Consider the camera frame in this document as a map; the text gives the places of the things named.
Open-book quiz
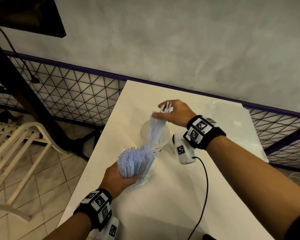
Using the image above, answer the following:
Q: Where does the black wall screen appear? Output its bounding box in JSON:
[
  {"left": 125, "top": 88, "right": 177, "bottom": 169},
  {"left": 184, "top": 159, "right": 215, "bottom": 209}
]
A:
[{"left": 0, "top": 0, "right": 67, "bottom": 38}]

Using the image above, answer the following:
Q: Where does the white plastic chair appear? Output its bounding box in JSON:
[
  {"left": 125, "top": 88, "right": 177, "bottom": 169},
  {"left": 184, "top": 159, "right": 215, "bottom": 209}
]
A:
[{"left": 0, "top": 120, "right": 68, "bottom": 222}]

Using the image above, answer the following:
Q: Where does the black hanging power cable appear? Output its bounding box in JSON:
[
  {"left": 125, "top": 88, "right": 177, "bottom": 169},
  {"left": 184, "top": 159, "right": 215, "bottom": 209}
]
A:
[{"left": 0, "top": 25, "right": 40, "bottom": 84}]

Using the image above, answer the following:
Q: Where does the purple framed wire mesh fence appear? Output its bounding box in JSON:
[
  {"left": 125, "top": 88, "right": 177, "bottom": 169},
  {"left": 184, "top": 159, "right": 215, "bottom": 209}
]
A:
[{"left": 0, "top": 50, "right": 300, "bottom": 172}]

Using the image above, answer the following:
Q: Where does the black wristband with markers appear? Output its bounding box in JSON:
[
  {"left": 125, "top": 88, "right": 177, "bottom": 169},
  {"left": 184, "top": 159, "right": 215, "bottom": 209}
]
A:
[
  {"left": 73, "top": 188, "right": 113, "bottom": 232},
  {"left": 183, "top": 115, "right": 227, "bottom": 150}
]

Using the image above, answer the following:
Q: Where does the person's right hand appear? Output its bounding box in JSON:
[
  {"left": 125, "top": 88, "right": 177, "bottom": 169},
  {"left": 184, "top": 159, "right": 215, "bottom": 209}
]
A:
[{"left": 152, "top": 99, "right": 198, "bottom": 128}]

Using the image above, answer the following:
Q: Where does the black shirt sleeve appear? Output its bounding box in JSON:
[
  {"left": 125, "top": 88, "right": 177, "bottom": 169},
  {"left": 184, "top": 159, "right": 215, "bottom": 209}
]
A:
[{"left": 284, "top": 210, "right": 300, "bottom": 240}]

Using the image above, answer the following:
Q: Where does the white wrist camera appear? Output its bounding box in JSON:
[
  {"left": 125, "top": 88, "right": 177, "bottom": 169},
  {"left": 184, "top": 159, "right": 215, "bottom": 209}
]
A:
[
  {"left": 174, "top": 133, "right": 197, "bottom": 165},
  {"left": 90, "top": 216, "right": 120, "bottom": 240}
]

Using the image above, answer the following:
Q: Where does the black left wristband with markers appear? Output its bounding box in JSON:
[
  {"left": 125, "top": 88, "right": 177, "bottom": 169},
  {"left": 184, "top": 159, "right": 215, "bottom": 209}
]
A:
[{"left": 73, "top": 188, "right": 113, "bottom": 232}]

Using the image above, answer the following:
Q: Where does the small bunch of blue straws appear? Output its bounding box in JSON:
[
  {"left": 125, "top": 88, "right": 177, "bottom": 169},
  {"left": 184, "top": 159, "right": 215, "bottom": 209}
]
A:
[{"left": 146, "top": 102, "right": 173, "bottom": 145}]

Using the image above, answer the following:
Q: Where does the person's left hand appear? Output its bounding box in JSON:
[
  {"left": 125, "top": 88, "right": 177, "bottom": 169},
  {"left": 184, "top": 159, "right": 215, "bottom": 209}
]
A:
[{"left": 99, "top": 162, "right": 141, "bottom": 200}]

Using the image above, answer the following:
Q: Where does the person's right forearm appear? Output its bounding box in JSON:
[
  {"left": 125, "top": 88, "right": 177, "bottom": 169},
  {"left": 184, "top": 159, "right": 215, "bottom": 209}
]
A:
[{"left": 206, "top": 135, "right": 300, "bottom": 240}]

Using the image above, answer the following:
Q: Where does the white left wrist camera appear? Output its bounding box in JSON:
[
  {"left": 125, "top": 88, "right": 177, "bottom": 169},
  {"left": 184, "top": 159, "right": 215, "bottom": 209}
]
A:
[{"left": 90, "top": 216, "right": 120, "bottom": 240}]

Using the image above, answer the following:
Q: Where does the black right camera cable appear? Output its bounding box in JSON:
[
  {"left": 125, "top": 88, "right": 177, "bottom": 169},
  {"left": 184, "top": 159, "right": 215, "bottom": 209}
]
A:
[{"left": 187, "top": 156, "right": 215, "bottom": 240}]

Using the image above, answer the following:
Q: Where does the pack of clear straws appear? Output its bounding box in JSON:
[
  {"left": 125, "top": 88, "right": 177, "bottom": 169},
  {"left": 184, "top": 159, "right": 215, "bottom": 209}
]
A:
[{"left": 197, "top": 101, "right": 269, "bottom": 163}]

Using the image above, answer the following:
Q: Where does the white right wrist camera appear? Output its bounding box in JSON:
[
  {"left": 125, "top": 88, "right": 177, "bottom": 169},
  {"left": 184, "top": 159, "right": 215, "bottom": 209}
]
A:
[{"left": 174, "top": 133, "right": 197, "bottom": 165}]

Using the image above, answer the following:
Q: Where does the person's left forearm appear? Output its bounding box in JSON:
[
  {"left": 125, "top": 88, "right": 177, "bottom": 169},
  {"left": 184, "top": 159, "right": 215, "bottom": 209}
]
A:
[{"left": 44, "top": 212, "right": 92, "bottom": 240}]

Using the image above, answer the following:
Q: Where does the pack of white straws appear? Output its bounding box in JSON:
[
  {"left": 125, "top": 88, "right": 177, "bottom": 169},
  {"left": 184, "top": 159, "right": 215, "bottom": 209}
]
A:
[{"left": 117, "top": 145, "right": 157, "bottom": 179}]

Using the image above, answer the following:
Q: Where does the black right wristband with markers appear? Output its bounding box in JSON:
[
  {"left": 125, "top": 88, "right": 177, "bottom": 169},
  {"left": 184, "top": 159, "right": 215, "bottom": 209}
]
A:
[{"left": 183, "top": 115, "right": 227, "bottom": 150}]

